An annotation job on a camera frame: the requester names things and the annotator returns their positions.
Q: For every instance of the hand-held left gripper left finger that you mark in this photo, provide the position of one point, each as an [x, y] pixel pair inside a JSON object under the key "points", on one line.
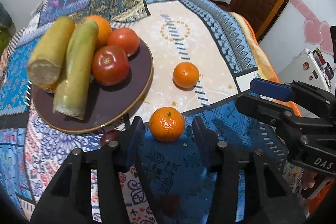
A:
{"points": [[134, 140]]}

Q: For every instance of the orange fleece blanket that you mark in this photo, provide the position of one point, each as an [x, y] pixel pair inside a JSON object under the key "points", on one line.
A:
{"points": [[262, 56]]}

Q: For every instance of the red tomato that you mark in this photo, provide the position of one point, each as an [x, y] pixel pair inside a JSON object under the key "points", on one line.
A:
{"points": [[110, 66], [124, 40]]}

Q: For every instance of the purple ceramic plate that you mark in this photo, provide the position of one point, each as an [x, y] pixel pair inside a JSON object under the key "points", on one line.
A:
{"points": [[118, 103]]}

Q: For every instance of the small tangerine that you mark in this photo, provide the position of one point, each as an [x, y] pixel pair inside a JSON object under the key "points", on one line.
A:
{"points": [[166, 124], [185, 75]]}

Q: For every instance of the small dark red fruit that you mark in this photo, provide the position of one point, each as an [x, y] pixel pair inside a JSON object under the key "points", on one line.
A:
{"points": [[107, 136]]}

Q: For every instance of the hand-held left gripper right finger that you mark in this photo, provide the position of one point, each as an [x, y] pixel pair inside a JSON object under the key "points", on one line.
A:
{"points": [[202, 140]]}

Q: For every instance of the patchwork printed blanket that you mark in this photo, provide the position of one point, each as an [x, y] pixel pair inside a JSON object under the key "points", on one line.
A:
{"points": [[183, 37]]}

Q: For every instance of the yellow corn cob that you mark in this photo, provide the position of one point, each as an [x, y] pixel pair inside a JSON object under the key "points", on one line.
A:
{"points": [[50, 50]]}

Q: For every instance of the person's right hand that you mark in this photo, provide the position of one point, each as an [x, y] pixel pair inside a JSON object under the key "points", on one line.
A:
{"points": [[308, 179]]}

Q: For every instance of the green-husked corn cob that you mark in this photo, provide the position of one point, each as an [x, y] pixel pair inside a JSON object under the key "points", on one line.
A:
{"points": [[76, 69]]}

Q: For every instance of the pink heart wall sticker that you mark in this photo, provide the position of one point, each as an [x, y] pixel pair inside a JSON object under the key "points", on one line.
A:
{"points": [[315, 29]]}

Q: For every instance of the white refrigerator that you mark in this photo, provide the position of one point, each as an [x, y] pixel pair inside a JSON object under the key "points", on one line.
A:
{"points": [[302, 66]]}

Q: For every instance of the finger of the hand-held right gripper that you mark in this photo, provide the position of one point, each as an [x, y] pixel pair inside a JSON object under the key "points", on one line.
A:
{"points": [[262, 109], [273, 89]]}

